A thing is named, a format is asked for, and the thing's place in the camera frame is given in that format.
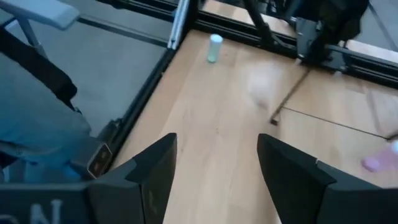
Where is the black strap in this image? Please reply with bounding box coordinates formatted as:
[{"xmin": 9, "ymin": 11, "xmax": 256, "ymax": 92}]
[{"xmin": 0, "ymin": 26, "xmax": 78, "ymax": 111}]

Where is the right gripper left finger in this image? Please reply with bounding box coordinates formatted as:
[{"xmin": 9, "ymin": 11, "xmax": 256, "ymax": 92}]
[{"xmin": 86, "ymin": 133, "xmax": 178, "ymax": 224}]

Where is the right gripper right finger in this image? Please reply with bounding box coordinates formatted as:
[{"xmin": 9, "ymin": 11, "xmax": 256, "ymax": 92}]
[{"xmin": 257, "ymin": 133, "xmax": 398, "ymax": 224}]

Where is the person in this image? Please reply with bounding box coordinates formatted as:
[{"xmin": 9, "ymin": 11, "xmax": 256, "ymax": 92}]
[{"xmin": 0, "ymin": 51, "xmax": 105, "ymax": 184}]

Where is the green medicine bottle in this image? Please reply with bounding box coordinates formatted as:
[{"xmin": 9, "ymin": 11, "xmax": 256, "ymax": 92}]
[{"xmin": 206, "ymin": 33, "xmax": 224, "ymax": 64}]

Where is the black table-level camera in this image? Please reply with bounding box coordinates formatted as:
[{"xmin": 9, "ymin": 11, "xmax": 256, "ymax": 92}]
[{"xmin": 72, "ymin": 141, "xmax": 113, "ymax": 180}]

